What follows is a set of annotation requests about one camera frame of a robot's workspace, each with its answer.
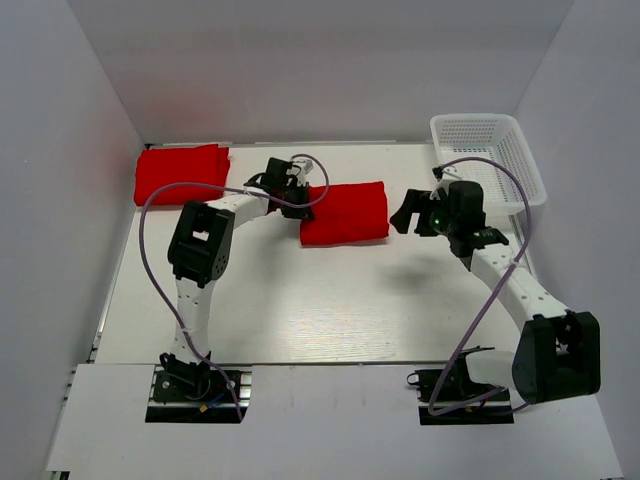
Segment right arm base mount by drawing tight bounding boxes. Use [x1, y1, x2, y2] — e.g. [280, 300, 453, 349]
[406, 368, 514, 426]

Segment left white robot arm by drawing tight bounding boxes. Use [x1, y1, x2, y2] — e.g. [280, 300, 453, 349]
[165, 154, 314, 399]

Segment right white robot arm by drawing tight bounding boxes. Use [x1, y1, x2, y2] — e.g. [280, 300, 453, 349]
[390, 180, 601, 405]

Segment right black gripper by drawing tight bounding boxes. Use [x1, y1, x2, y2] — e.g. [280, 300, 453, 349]
[391, 189, 460, 238]

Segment folded red t shirt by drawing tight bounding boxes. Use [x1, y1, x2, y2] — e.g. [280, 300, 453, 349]
[133, 144, 231, 207]

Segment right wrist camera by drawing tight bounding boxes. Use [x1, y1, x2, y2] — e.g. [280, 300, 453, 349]
[430, 166, 463, 200]

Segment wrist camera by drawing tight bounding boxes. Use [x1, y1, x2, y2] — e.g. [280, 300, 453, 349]
[288, 156, 314, 183]
[430, 166, 463, 200]

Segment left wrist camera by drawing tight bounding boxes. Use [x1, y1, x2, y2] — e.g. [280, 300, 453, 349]
[288, 156, 314, 183]

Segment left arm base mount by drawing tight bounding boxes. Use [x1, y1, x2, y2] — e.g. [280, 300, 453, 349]
[145, 365, 241, 424]

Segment white plastic basket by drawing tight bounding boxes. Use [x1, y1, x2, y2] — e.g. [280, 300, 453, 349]
[430, 113, 547, 216]

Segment red t shirt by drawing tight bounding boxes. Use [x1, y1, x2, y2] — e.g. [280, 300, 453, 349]
[133, 144, 231, 207]
[299, 181, 389, 247]

